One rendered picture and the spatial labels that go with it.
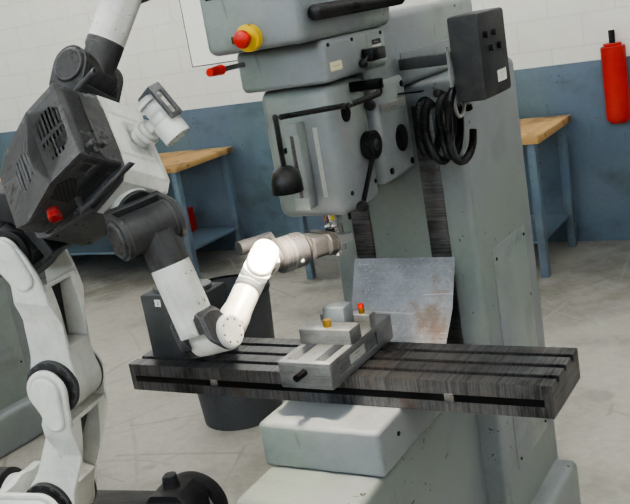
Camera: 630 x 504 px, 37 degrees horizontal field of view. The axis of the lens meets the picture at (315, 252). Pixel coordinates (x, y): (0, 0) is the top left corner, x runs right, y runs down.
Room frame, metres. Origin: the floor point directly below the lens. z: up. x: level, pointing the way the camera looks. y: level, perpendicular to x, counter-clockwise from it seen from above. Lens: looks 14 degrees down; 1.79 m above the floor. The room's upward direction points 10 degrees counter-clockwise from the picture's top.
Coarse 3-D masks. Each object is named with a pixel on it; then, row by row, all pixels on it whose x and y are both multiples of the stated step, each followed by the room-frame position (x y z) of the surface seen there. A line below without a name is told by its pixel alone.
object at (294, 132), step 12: (288, 132) 2.22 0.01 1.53; (300, 132) 2.22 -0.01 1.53; (288, 144) 2.23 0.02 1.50; (300, 144) 2.22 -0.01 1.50; (288, 156) 2.23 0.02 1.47; (300, 156) 2.22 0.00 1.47; (300, 168) 2.22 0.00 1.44; (312, 180) 2.24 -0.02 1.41; (300, 192) 2.22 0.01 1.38; (312, 192) 2.23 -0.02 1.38; (300, 204) 2.22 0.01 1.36; (312, 204) 2.22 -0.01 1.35
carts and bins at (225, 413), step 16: (256, 304) 4.09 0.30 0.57; (256, 320) 4.08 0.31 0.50; (272, 320) 4.23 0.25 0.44; (256, 336) 4.08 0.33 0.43; (272, 336) 4.19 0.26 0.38; (208, 400) 4.10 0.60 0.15; (224, 400) 4.05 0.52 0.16; (240, 400) 4.04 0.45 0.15; (256, 400) 4.07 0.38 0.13; (272, 400) 4.12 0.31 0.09; (208, 416) 4.13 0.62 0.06; (224, 416) 4.06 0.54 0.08; (240, 416) 4.05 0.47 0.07; (256, 416) 4.06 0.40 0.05
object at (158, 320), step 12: (156, 288) 2.63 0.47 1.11; (204, 288) 2.56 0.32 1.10; (216, 288) 2.58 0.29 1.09; (144, 300) 2.62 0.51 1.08; (156, 300) 2.60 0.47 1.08; (216, 300) 2.57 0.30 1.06; (144, 312) 2.62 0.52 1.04; (156, 312) 2.60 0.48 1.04; (156, 324) 2.61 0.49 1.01; (168, 324) 2.59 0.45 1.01; (156, 336) 2.61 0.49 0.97; (168, 336) 2.59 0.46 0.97; (156, 348) 2.62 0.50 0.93; (168, 348) 2.59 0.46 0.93
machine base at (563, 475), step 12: (552, 468) 2.86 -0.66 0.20; (564, 468) 2.84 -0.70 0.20; (576, 468) 2.87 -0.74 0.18; (552, 480) 2.78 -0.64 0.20; (564, 480) 2.78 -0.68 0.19; (576, 480) 2.86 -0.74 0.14; (540, 492) 2.72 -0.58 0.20; (552, 492) 2.71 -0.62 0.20; (564, 492) 2.74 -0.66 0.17; (576, 492) 2.85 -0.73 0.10
